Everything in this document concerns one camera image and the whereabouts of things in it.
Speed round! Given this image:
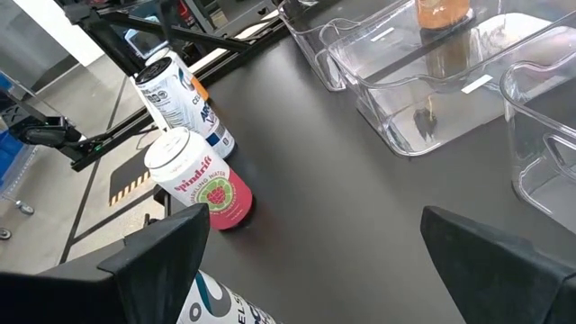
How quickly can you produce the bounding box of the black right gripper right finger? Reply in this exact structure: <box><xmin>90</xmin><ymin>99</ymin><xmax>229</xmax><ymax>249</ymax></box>
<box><xmin>419</xmin><ymin>205</ymin><xmax>576</xmax><ymax>324</ymax></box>

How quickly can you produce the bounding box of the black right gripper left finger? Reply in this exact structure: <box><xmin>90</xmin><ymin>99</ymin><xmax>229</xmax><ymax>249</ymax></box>
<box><xmin>0</xmin><ymin>202</ymin><xmax>212</xmax><ymax>324</ymax></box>

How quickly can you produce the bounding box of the white Celsius Arctic can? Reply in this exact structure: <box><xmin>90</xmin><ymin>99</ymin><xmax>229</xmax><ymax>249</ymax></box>
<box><xmin>176</xmin><ymin>268</ymin><xmax>281</xmax><ymax>324</ymax></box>
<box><xmin>133</xmin><ymin>55</ymin><xmax>237</xmax><ymax>160</ymax></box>

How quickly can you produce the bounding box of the pink Spindrift raspberry can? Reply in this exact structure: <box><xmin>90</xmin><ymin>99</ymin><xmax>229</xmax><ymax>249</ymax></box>
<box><xmin>143</xmin><ymin>126</ymin><xmax>255</xmax><ymax>232</ymax></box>

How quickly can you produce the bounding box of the black plate with hazard stripes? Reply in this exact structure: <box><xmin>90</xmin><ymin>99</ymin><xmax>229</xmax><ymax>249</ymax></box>
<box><xmin>108</xmin><ymin>151</ymin><xmax>155</xmax><ymax>208</ymax></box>

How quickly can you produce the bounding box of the clear plastic bin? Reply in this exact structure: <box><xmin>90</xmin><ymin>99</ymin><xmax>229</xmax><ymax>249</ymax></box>
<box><xmin>318</xmin><ymin>13</ymin><xmax>576</xmax><ymax>158</ymax></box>
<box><xmin>276</xmin><ymin>0</ymin><xmax>554</xmax><ymax>92</ymax></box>
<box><xmin>498</xmin><ymin>52</ymin><xmax>576</xmax><ymax>236</ymax></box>

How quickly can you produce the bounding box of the blue storage bin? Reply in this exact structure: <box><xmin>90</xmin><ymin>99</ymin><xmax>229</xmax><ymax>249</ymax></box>
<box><xmin>0</xmin><ymin>129</ymin><xmax>37</xmax><ymax>200</ymax></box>

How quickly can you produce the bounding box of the metal wire shelf cart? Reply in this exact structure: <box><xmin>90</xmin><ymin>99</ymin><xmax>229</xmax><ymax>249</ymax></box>
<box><xmin>0</xmin><ymin>67</ymin><xmax>38</xmax><ymax>242</ymax></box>

